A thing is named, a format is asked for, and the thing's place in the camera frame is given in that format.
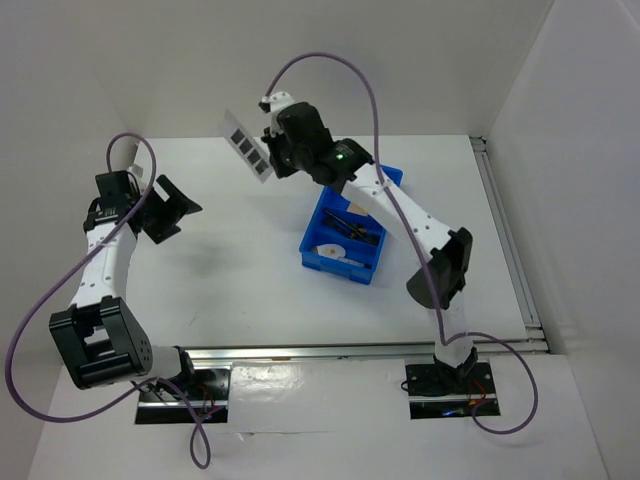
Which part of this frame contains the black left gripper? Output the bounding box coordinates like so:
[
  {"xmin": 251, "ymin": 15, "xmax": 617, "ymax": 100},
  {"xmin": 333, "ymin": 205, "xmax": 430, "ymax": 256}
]
[{"xmin": 130, "ymin": 175, "xmax": 201, "ymax": 244}]

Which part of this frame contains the hair pin card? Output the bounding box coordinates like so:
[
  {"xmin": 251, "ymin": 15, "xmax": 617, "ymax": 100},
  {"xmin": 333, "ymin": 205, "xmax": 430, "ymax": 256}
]
[{"xmin": 222, "ymin": 110, "xmax": 273, "ymax": 184}]

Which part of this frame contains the thin black makeup brush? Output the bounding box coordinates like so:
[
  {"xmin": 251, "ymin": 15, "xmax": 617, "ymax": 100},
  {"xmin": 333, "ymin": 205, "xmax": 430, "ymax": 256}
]
[{"xmin": 322, "ymin": 211, "xmax": 351, "ymax": 235}]

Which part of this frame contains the white oval makeup sponge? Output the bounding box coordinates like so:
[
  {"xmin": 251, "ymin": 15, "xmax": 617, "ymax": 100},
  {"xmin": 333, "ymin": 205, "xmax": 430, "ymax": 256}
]
[{"xmin": 311, "ymin": 243, "xmax": 346, "ymax": 260}]

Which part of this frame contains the black fan makeup brush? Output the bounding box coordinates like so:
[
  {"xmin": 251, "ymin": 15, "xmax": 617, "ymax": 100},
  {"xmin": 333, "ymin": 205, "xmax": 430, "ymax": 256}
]
[{"xmin": 346, "ymin": 230, "xmax": 380, "ymax": 246}]

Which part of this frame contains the beige square makeup sponge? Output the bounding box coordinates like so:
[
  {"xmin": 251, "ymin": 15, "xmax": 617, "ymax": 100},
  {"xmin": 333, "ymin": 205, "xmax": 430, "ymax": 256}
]
[{"xmin": 347, "ymin": 202, "xmax": 369, "ymax": 217}]

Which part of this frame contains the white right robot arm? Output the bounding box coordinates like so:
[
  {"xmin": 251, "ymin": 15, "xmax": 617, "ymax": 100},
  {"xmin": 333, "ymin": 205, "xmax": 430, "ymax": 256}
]
[{"xmin": 259, "ymin": 92, "xmax": 478, "ymax": 392}]

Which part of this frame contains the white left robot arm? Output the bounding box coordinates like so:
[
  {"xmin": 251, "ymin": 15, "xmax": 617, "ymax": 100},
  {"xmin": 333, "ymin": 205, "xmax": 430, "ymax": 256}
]
[{"xmin": 49, "ymin": 170, "xmax": 202, "ymax": 389}]

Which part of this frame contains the blue divided plastic bin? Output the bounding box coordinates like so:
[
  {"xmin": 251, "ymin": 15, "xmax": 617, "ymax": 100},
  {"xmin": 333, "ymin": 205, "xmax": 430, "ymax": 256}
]
[{"xmin": 299, "ymin": 187, "xmax": 386, "ymax": 285}]

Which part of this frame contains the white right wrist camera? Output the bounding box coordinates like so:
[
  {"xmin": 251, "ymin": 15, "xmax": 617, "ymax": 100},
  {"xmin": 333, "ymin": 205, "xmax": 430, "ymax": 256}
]
[{"xmin": 258, "ymin": 91, "xmax": 295, "ymax": 121}]

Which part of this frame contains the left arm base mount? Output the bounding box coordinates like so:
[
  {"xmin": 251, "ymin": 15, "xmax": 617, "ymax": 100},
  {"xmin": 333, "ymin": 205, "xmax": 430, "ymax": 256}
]
[{"xmin": 134, "ymin": 366, "xmax": 231, "ymax": 425}]

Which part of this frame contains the front aluminium rail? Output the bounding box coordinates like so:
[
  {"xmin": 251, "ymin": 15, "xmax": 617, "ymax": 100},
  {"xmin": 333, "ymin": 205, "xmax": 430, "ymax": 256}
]
[{"xmin": 149, "ymin": 341, "xmax": 439, "ymax": 365}]

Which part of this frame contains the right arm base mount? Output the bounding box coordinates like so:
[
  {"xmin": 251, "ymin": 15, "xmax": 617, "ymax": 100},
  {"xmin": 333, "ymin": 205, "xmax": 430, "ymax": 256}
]
[{"xmin": 400, "ymin": 362, "xmax": 501, "ymax": 420}]

